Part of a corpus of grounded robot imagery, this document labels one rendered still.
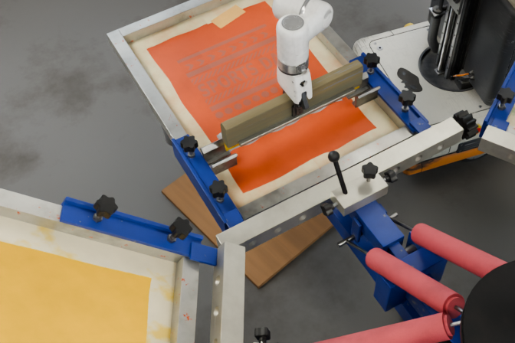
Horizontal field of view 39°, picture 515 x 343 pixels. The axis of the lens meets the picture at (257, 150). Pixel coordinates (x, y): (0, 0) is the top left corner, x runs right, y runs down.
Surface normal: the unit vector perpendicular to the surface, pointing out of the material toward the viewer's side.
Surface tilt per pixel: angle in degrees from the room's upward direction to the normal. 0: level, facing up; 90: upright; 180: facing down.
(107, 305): 32
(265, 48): 0
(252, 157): 0
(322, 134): 0
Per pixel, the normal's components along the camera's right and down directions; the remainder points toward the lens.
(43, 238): 0.49, -0.52
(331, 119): -0.04, -0.61
